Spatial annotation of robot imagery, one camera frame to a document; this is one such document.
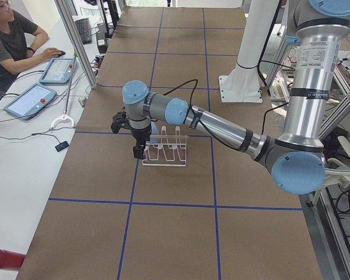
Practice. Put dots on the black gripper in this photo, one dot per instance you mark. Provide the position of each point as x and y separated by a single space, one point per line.
140 135

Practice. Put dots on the blue plastic cup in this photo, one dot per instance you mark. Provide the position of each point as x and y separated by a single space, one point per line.
154 131

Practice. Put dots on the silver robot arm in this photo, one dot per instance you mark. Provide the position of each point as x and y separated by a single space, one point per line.
295 158

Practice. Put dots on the small black puck device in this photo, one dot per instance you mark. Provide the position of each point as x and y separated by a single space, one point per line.
61 146

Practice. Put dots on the reacher grabber stick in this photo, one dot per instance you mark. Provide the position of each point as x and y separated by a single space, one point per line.
64 117

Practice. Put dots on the upper teach pendant tablet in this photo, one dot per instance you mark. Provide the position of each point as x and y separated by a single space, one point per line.
58 71

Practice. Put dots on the teach pendant tablet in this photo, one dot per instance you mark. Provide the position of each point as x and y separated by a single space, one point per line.
29 103
58 71

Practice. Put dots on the lower teach pendant tablet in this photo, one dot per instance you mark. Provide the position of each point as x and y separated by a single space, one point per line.
29 103

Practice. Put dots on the black keyboard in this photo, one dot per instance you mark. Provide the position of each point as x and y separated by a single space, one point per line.
84 31

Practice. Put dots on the seated person dark shirt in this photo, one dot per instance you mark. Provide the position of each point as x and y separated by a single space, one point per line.
19 40

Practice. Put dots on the red cylinder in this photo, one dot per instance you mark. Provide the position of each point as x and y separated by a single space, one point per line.
11 261

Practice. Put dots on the white wire cup holder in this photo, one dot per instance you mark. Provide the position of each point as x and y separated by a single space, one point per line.
170 151

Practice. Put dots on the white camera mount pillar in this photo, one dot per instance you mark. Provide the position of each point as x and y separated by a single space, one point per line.
242 85

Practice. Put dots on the aluminium frame post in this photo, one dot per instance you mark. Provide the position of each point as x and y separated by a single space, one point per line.
70 27

